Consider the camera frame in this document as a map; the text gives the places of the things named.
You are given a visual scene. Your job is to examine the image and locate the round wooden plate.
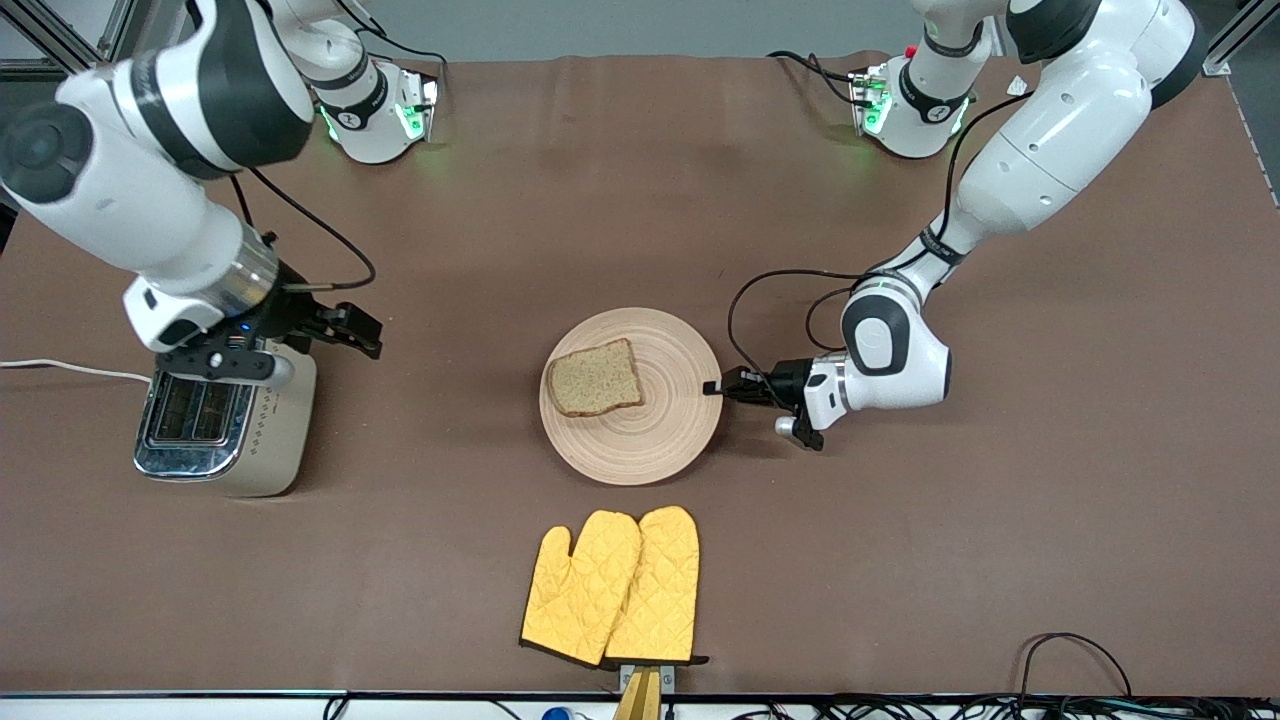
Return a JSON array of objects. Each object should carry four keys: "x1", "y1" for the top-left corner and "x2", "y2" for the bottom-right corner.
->
[{"x1": 538, "y1": 307, "x2": 724, "y2": 487}]

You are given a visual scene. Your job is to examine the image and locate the brown bread slice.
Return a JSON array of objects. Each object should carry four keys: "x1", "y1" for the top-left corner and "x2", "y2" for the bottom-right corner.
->
[{"x1": 546, "y1": 338, "x2": 645, "y2": 419}]

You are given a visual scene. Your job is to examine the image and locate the beige chrome two-slot toaster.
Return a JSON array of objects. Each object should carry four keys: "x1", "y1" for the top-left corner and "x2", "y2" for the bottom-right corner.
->
[{"x1": 133, "y1": 340, "x2": 318, "y2": 499}]

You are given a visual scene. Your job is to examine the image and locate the brown table cover mat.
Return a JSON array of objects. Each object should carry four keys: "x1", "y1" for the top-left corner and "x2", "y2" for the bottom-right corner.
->
[{"x1": 0, "y1": 52, "x2": 1280, "y2": 698}]

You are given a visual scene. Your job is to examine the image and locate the yellow quilted oven mitt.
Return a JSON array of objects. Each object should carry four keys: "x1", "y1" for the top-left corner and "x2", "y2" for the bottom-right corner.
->
[{"x1": 603, "y1": 505, "x2": 711, "y2": 666}]

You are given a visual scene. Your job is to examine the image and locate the yellow quilted mitt with thumb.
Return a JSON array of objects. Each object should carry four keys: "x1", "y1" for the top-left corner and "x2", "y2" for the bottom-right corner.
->
[{"x1": 519, "y1": 510, "x2": 643, "y2": 668}]

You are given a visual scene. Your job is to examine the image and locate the white toaster power cord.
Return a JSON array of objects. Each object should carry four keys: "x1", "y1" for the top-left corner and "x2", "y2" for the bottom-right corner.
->
[{"x1": 0, "y1": 358, "x2": 153, "y2": 385}]

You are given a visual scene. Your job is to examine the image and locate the black arm base cable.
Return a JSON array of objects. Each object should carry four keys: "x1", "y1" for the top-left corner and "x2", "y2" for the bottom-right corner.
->
[
  {"x1": 768, "y1": 50, "x2": 863, "y2": 106},
  {"x1": 340, "y1": 0, "x2": 448, "y2": 91}
]

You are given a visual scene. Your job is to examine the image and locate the aluminium frame profile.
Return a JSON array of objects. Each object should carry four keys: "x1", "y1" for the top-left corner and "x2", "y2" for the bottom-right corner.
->
[
  {"x1": 0, "y1": 0, "x2": 98, "y2": 83},
  {"x1": 1205, "y1": 0, "x2": 1280, "y2": 76},
  {"x1": 98, "y1": 0, "x2": 138, "y2": 63}
]

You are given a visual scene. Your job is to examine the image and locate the black cable bundle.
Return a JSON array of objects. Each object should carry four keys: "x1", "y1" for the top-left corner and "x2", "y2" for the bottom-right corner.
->
[{"x1": 735, "y1": 693, "x2": 1280, "y2": 720}]

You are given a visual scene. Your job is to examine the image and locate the wooden stick with metal bracket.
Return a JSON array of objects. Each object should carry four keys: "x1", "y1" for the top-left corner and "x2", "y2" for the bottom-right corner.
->
[{"x1": 612, "y1": 663, "x2": 676, "y2": 720}]

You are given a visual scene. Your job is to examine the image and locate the black looped cable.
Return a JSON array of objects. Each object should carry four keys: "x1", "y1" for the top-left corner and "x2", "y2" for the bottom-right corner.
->
[{"x1": 1018, "y1": 632, "x2": 1133, "y2": 701}]

